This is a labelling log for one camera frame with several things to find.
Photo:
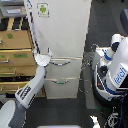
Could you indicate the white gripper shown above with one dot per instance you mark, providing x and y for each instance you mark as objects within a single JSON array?
[{"x": 42, "y": 60}]

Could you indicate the white fridge door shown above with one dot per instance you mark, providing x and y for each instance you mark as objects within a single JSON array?
[{"x": 64, "y": 30}]

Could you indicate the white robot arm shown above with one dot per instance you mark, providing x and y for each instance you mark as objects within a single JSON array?
[{"x": 13, "y": 112}]

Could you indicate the wooden drawer cabinet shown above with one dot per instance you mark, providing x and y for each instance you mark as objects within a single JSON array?
[{"x": 17, "y": 64}]

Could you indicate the white refrigerator body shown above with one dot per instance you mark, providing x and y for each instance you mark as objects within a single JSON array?
[{"x": 69, "y": 72}]

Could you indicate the green android sticker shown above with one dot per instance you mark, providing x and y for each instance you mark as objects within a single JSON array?
[{"x": 43, "y": 9}]

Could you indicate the grey box on cabinet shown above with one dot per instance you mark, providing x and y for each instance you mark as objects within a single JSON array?
[{"x": 13, "y": 11}]

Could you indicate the white blue robot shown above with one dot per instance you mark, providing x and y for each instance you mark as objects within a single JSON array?
[{"x": 110, "y": 71}]

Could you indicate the middle fridge drawer handle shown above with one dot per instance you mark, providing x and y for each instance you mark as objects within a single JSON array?
[{"x": 60, "y": 63}]

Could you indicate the fridge drawer handle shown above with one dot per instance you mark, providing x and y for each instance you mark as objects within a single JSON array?
[
  {"x": 60, "y": 63},
  {"x": 64, "y": 81}
]

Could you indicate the lower fridge drawer handle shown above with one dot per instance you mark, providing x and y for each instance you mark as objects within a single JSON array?
[{"x": 64, "y": 81}]

